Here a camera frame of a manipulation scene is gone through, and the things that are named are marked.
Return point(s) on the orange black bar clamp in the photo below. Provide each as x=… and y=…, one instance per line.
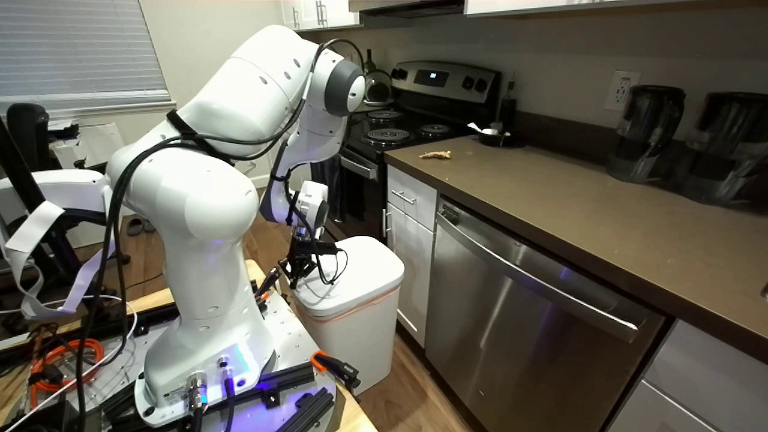
x=339, y=371

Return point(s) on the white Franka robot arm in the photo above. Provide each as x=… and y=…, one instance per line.
x=200, y=207

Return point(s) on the white lidded trash bin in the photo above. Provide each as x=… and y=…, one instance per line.
x=361, y=321

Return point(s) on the black steel stove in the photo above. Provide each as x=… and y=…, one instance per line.
x=399, y=129

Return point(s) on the white corner upper cabinet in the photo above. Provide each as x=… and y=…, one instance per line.
x=319, y=12

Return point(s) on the dark glass bottle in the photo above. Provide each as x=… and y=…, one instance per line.
x=506, y=115

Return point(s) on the grey cabinet drawer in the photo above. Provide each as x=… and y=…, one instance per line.
x=710, y=375

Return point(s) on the white window blind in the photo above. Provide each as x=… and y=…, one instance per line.
x=79, y=49

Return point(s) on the steel kettle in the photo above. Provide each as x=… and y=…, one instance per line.
x=376, y=87

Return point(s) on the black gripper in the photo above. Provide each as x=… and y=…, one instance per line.
x=308, y=253

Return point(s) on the white wall outlet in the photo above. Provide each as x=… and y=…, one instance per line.
x=620, y=90

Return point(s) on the black aluminium extrusion bar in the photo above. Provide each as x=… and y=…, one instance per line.
x=308, y=408
x=277, y=381

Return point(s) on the tan ginger root piece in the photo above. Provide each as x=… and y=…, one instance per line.
x=434, y=155

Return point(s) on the stainless steel dishwasher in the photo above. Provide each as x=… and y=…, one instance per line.
x=511, y=337

